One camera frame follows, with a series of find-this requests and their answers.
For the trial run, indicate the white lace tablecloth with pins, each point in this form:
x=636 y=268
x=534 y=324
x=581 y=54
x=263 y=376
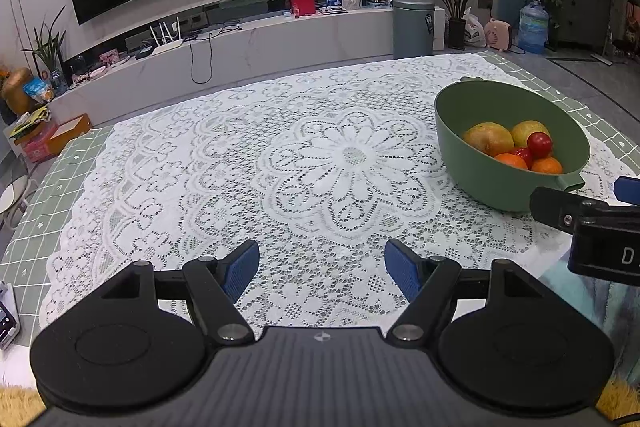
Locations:
x=200 y=157

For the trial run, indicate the large yellow-green pear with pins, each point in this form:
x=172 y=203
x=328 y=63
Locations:
x=525 y=130

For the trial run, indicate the white round floor device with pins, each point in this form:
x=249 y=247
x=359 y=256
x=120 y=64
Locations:
x=12 y=194

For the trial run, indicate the grey white gadget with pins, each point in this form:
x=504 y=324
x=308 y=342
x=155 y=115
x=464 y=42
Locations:
x=7 y=317

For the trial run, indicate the golden vase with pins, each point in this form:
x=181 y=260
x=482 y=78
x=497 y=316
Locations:
x=17 y=89

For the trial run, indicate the green colander bowl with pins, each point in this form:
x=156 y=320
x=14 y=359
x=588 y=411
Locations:
x=465 y=167

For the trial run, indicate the dark drawer cabinet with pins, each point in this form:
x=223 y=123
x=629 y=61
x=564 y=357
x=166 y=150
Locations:
x=582 y=7

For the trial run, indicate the slim leafy plant in vase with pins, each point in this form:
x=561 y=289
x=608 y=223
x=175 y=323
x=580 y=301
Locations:
x=57 y=82

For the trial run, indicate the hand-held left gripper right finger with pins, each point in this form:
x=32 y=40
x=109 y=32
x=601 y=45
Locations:
x=402 y=269

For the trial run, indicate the long-leaf potted plant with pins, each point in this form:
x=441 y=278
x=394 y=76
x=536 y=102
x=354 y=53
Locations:
x=456 y=34

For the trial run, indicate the dark wall socket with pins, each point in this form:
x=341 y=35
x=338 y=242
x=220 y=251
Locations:
x=485 y=3

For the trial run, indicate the orange cardboard box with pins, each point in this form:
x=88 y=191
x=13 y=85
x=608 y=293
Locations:
x=70 y=132

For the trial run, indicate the blue water jug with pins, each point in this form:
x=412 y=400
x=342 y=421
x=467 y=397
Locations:
x=532 y=27

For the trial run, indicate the pink card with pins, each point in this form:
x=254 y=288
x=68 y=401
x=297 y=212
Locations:
x=110 y=57

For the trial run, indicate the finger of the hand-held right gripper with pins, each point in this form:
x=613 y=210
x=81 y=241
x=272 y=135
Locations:
x=627 y=190
x=550 y=207

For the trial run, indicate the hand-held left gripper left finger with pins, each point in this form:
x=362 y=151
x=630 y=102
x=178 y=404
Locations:
x=240 y=269

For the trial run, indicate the white router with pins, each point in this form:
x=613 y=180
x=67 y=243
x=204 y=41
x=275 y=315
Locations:
x=165 y=51

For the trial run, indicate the grey trash bin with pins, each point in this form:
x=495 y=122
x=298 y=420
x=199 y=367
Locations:
x=411 y=29

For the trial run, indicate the stack of colourful packets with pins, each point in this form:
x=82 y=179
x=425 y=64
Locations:
x=30 y=122

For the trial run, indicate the orange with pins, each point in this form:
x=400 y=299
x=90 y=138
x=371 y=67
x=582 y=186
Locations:
x=546 y=166
x=511 y=162

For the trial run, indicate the red cherry tomato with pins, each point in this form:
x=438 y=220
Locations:
x=539 y=144
x=522 y=155

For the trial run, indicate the red box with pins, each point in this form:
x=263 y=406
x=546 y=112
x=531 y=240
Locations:
x=303 y=6

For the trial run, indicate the white plastic bag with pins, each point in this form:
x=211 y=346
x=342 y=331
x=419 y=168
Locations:
x=474 y=32

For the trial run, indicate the red-tinged mango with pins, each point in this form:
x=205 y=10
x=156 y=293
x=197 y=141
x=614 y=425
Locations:
x=487 y=138

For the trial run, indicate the pink heater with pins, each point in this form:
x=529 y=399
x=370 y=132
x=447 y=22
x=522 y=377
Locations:
x=500 y=34

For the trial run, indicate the blue snack bag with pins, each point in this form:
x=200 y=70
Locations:
x=37 y=89

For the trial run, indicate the black set-top box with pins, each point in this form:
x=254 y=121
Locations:
x=145 y=53

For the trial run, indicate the pink box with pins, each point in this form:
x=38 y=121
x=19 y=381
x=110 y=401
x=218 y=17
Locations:
x=35 y=149

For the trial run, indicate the light blue cloth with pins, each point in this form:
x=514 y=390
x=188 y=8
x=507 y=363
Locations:
x=590 y=307

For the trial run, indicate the white marble TV cabinet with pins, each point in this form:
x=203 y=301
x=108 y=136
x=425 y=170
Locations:
x=275 y=52

